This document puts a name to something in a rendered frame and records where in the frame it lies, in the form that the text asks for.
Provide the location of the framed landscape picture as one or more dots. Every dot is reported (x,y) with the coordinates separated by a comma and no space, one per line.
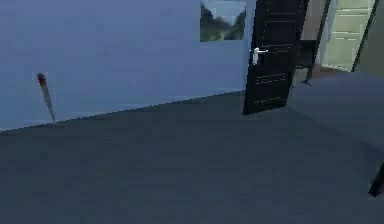
(222,20)

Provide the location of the grey bed with black legs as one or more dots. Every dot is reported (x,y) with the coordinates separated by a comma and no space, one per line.
(343,103)

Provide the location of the black room door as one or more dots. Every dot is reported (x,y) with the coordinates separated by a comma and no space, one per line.
(273,56)

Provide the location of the black side table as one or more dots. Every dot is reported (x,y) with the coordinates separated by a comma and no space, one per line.
(306,55)

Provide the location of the pale green room door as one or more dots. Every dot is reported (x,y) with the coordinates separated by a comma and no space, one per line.
(346,33)

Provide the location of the grey baseball bat red grip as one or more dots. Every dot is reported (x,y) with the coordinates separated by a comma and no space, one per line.
(46,94)

